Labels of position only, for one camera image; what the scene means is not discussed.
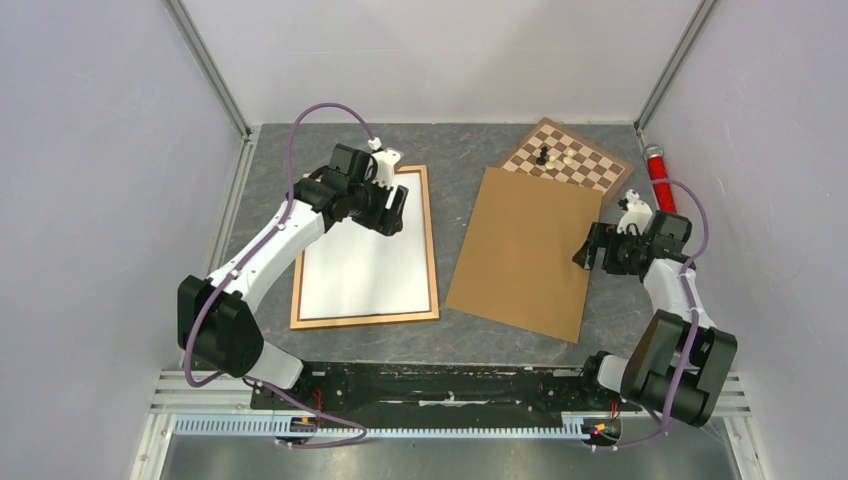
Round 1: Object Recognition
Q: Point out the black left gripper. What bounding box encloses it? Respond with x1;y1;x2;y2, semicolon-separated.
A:
347;172;408;236

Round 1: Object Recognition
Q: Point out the landscape photo print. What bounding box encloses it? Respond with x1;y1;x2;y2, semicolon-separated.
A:
298;170;431;321

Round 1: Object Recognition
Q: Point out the brown backing board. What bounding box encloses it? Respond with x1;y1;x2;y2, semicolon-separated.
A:
445;168;602;343

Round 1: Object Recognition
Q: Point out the wooden picture frame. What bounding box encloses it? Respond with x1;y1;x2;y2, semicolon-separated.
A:
289;165;441;331

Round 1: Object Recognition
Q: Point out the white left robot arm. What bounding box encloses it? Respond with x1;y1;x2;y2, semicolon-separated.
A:
177;144;408;408

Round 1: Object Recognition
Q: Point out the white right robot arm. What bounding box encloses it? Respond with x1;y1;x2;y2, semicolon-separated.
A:
572;211;738;427

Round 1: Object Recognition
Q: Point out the red cylinder tool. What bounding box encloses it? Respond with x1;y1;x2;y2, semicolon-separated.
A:
643;144;677;213

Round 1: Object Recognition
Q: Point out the wooden chessboard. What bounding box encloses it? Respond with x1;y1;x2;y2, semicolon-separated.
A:
499;117;634;206

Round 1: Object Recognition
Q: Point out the black chess piece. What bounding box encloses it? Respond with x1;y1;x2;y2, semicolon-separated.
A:
535;145;549;166

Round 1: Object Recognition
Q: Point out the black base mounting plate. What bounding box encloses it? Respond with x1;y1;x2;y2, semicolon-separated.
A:
287;361;640;431

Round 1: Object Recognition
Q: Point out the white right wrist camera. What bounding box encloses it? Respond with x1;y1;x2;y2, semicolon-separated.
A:
616;189;654;236

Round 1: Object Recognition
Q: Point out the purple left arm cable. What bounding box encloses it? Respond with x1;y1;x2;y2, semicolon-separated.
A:
183;102;369;450

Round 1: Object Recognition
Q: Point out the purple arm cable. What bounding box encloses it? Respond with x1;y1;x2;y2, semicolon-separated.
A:
592;177;711;453
183;102;369;450

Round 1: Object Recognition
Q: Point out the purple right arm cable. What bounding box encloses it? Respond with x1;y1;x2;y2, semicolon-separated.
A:
592;177;711;453

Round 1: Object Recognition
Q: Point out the right corner aluminium post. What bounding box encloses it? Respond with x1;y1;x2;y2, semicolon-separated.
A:
634;0;720;134

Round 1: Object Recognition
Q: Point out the corner aluminium post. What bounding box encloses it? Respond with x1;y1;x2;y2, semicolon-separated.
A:
634;0;720;134
162;0;252;139

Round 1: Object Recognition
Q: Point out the white toothed cable rail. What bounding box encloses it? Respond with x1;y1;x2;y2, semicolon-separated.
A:
170;414;624;440

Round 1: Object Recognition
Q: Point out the aluminium table edge rail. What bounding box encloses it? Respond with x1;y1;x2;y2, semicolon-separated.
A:
148;370;753;419

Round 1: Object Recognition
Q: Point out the left corner aluminium post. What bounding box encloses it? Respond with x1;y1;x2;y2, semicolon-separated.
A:
162;0;252;139

